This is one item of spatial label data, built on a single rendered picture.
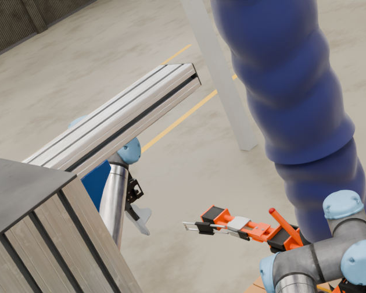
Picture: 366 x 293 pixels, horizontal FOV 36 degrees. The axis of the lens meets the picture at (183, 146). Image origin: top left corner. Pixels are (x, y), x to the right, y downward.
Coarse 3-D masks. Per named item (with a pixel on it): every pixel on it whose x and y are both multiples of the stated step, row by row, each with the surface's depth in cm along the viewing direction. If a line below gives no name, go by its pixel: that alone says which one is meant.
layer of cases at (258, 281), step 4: (260, 276) 273; (256, 280) 272; (260, 280) 270; (252, 284) 270; (256, 284) 269; (260, 284) 268; (320, 284) 253; (324, 284) 252; (328, 284) 251; (248, 288) 269; (252, 288) 268; (256, 288) 267; (260, 288) 266; (264, 288) 265; (328, 288) 249; (244, 292) 268; (248, 292) 266; (252, 292) 265; (256, 292) 264; (260, 292) 263; (264, 292) 262
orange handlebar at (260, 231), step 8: (224, 216) 209; (232, 216) 207; (224, 224) 204; (256, 224) 197; (264, 224) 194; (248, 232) 195; (256, 232) 192; (264, 232) 195; (256, 240) 193; (264, 240) 189; (344, 280) 158; (336, 288) 156
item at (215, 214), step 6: (210, 210) 213; (216, 210) 212; (222, 210) 210; (204, 216) 212; (210, 216) 210; (216, 216) 208; (222, 216) 209; (210, 222) 210; (216, 222) 207; (216, 228) 209
